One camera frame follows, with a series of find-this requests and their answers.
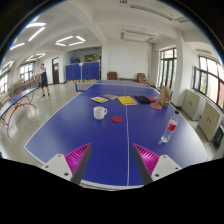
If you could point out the black paddle case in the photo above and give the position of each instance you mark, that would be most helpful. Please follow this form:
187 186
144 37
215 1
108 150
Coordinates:
142 99

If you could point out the colourful low shelf unit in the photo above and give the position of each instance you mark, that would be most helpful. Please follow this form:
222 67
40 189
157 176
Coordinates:
21 86

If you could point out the person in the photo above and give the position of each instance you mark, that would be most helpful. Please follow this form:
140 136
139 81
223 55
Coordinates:
44 80

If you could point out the beige cabinet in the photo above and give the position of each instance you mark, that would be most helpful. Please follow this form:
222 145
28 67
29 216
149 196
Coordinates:
210 120
191 104

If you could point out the blue table with red legs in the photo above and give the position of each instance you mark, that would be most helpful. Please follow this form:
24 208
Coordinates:
16 100

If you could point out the white mug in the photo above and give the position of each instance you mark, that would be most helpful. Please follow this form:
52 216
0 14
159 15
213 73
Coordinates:
99 113

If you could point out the flat round red coaster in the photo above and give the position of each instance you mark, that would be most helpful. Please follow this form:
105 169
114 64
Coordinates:
117 119

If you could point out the large red table tennis paddle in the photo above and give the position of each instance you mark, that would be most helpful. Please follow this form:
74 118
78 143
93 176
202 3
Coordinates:
156 106

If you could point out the clear bottle with red label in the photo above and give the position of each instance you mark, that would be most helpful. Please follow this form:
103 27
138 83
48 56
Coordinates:
171 126

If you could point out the group of ceiling lights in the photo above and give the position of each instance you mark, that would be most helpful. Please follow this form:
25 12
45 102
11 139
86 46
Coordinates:
70 40

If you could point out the large yellow book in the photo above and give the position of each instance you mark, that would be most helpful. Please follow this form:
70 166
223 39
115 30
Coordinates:
126 100

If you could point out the folded blue table tennis tables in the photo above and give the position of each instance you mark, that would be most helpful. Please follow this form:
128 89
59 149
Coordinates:
83 70

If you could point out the dark door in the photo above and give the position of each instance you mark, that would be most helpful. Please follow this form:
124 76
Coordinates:
55 70

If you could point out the small yellow and blue book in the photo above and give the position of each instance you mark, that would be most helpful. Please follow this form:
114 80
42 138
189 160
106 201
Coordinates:
99 99

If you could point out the dark-framed window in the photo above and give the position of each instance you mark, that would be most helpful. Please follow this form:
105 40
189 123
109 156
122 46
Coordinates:
210 80
167 68

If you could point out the small red table tennis paddle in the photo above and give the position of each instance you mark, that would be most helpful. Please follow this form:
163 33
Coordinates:
152 98

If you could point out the brown armchair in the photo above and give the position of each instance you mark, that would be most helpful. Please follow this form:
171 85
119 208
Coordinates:
112 76
142 78

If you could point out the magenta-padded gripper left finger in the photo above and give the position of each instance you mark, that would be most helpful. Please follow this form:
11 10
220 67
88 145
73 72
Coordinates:
58 165

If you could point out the grey booklet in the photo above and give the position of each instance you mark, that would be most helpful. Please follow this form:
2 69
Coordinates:
109 96

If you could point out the bright window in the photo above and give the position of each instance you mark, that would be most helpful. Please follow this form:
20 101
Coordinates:
26 71

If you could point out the brown cardboard box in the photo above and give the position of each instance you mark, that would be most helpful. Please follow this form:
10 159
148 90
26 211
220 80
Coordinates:
164 96

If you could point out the ceiling air conditioner unit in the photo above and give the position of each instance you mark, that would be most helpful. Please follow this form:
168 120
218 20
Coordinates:
150 10
137 35

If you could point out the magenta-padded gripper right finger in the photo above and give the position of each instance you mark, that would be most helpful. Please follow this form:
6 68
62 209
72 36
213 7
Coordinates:
163 166

